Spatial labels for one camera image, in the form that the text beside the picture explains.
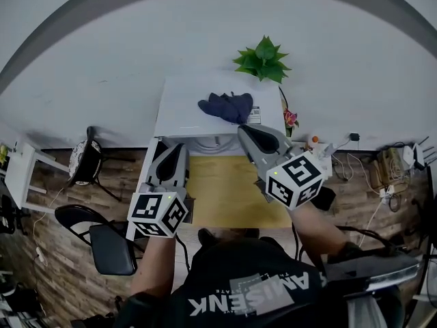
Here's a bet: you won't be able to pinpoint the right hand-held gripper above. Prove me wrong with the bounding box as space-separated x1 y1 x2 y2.
238 124 324 211

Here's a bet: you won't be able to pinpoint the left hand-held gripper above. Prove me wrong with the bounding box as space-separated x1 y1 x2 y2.
126 143 197 238

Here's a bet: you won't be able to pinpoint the person's left forearm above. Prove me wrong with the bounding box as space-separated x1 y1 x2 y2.
131 236 178 297

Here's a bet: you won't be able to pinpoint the person's right forearm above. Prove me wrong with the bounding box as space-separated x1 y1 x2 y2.
290 203 350 262

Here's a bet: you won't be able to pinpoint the dark blue cloth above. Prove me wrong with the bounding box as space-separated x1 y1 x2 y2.
197 92 254 125

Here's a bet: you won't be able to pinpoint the clear plastic bottle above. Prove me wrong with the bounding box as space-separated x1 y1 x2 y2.
322 142 339 159

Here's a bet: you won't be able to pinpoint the white microwave oven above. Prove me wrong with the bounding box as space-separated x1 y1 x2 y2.
126 75 287 242

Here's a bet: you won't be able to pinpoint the person's left black shoe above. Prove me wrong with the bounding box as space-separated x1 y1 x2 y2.
197 228 221 249

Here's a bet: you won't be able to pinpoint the green potted plant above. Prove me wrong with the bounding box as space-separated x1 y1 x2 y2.
232 35 293 84

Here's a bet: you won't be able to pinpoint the black chair patterned cushion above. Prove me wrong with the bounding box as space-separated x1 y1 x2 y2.
66 126 123 203

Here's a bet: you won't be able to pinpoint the black folding chair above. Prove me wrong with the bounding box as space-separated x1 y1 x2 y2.
54 203 145 276

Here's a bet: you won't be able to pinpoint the brown cardboard box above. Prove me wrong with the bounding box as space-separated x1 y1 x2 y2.
370 148 410 191

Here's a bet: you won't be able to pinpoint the person's black t-shirt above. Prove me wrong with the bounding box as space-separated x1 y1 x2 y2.
115 237 404 328

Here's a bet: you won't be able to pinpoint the white wooden stool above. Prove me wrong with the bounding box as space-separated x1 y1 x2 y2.
5 141 70 215

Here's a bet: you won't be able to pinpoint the white router with antennas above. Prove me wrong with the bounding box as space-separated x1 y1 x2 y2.
402 135 437 170

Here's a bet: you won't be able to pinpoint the long white cable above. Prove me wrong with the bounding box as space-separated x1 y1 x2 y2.
358 196 389 249

